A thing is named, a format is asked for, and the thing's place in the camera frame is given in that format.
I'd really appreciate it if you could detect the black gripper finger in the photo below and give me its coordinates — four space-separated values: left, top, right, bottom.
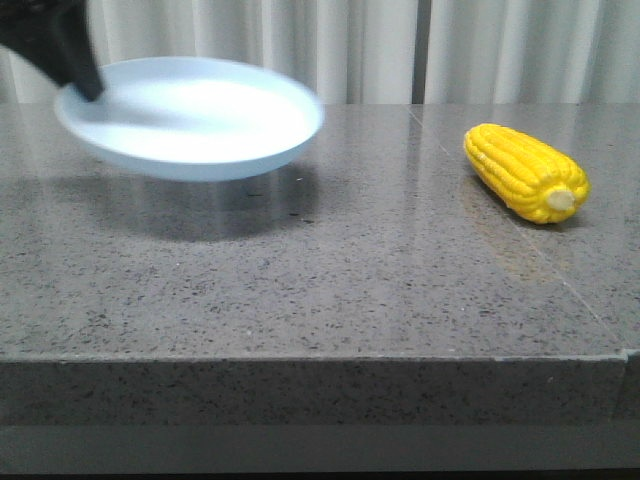
1 1 104 100

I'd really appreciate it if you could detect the light blue round plate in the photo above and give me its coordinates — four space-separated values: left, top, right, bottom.
55 56 325 182

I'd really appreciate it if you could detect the yellow corn cob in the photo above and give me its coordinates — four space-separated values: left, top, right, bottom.
463 123 591 224

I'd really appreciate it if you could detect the white pleated curtain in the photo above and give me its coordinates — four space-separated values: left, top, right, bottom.
89 1 639 104

